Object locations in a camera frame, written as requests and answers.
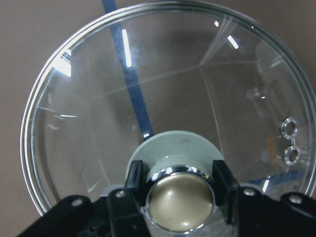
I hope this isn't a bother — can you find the glass pot lid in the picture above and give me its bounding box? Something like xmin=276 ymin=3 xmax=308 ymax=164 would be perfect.
xmin=20 ymin=0 xmax=316 ymax=237

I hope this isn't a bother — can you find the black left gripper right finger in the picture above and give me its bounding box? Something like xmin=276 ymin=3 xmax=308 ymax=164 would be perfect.
xmin=212 ymin=160 xmax=265 ymax=237

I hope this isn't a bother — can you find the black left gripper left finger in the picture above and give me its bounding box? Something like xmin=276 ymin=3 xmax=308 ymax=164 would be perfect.
xmin=107 ymin=160 xmax=151 ymax=237

